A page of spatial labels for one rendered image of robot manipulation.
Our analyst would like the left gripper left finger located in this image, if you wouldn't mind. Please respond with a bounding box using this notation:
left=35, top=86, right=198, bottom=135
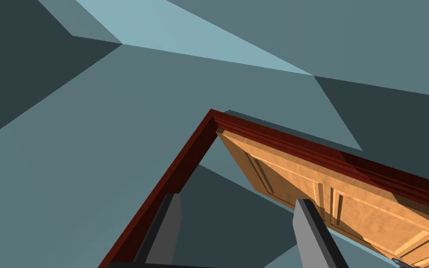
left=132, top=193, right=182, bottom=264

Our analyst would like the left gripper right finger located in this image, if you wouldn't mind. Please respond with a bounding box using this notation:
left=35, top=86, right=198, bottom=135
left=292, top=198, right=349, bottom=268

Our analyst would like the light brown wooden door leaf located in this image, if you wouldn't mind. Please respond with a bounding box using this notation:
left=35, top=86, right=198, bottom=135
left=215, top=128, right=429, bottom=268

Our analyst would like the dark metal door handle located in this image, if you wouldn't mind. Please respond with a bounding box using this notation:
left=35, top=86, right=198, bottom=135
left=390, top=257, right=416, bottom=268

